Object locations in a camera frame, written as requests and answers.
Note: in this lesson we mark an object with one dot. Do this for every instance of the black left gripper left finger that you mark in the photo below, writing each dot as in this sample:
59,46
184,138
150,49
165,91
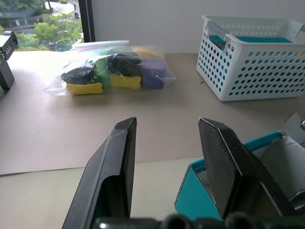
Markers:
112,152

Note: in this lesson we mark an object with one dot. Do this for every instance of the teal cardboard shoebox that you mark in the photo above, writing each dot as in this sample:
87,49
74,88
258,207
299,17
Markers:
193,193

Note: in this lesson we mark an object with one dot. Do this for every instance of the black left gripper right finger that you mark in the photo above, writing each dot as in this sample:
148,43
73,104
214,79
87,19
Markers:
219,162

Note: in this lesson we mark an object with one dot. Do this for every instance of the purple foam block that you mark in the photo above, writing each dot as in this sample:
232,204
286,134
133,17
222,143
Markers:
153,74

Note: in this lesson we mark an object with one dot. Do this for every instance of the clear plastic zip bag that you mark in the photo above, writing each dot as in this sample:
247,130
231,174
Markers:
119,69

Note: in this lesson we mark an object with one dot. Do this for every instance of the yellow bone-shaped sponge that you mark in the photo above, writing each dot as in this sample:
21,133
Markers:
124,81
83,89

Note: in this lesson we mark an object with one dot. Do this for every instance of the black window frame post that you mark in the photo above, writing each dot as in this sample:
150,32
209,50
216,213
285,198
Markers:
87,20

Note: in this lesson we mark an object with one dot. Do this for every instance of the white perforated plastic basket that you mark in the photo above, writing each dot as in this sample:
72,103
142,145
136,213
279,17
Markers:
259,76

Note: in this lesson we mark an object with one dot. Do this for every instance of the black scouring sponge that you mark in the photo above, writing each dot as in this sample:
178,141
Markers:
77,74
124,63

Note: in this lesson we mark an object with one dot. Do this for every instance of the green sponge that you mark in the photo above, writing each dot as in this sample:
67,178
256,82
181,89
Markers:
102,71

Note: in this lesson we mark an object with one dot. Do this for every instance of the teal sponge in basket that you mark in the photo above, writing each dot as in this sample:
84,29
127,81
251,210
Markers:
259,39

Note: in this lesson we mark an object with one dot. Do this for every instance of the pale yellow sponge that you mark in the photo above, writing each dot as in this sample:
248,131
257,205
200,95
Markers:
147,52

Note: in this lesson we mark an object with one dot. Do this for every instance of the black device at left edge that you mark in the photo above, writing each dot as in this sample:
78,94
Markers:
6,71

